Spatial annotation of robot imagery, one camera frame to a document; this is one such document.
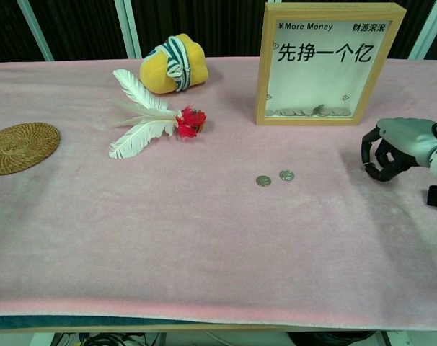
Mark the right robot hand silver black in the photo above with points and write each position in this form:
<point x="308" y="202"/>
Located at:
<point x="406" y="138"/>

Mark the round woven rattan coaster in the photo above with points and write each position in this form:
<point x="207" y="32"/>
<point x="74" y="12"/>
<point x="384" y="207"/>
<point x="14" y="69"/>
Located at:
<point x="18" y="147"/>

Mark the pink tablecloth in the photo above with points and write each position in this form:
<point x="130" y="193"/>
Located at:
<point x="168" y="234"/>

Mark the silver coin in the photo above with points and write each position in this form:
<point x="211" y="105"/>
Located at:
<point x="263" y="181"/>
<point x="286" y="175"/>

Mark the white feather toy red tuft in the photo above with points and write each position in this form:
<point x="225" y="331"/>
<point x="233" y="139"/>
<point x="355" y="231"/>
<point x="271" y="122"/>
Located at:
<point x="146" y="129"/>

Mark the aluminium partition post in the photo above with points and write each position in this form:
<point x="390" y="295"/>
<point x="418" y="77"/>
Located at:
<point x="430" y="29"/>
<point x="131" y="29"/>
<point x="35" y="30"/>

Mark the yellow plush toy striped band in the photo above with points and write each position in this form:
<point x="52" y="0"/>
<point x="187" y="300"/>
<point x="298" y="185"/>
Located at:
<point x="153" y="72"/>

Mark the wooden frame money box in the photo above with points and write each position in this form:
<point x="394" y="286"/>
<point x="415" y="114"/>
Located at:
<point x="263" y="72"/>

